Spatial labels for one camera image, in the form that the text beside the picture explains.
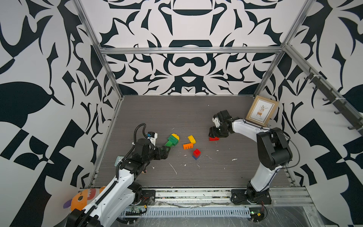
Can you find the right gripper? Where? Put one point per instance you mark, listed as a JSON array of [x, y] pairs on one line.
[[212, 132]]

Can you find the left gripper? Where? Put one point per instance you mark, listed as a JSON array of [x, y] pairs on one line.
[[159, 156]]

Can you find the dark green upturned lego brick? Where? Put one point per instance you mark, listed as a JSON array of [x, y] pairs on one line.
[[172, 141]]

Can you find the dark green long lego brick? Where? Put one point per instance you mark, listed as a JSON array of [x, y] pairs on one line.
[[173, 140]]

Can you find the yellow curved lego brick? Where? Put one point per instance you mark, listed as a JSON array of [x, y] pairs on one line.
[[175, 136], [191, 139]]

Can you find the orange long lego brick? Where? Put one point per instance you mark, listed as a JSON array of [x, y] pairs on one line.
[[188, 146]]

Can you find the red square lego brick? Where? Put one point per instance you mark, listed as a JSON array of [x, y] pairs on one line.
[[197, 153]]

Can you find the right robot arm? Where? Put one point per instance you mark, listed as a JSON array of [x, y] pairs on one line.
[[273, 153]]

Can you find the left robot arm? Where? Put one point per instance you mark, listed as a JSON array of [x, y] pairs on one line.
[[123, 190]]

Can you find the orange plush shark toy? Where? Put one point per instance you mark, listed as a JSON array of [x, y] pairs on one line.
[[82, 199]]

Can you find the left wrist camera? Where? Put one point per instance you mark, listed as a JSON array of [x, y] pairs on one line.
[[152, 136]]

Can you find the wooden picture frame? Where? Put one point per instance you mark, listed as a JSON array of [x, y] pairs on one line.
[[261, 110]]

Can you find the white cable duct strip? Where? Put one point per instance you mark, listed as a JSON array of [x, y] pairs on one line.
[[195, 212]]

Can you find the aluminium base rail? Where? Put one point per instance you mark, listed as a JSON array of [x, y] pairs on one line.
[[281, 196]]

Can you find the wall hook rack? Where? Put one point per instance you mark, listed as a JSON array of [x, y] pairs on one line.
[[332, 96]]

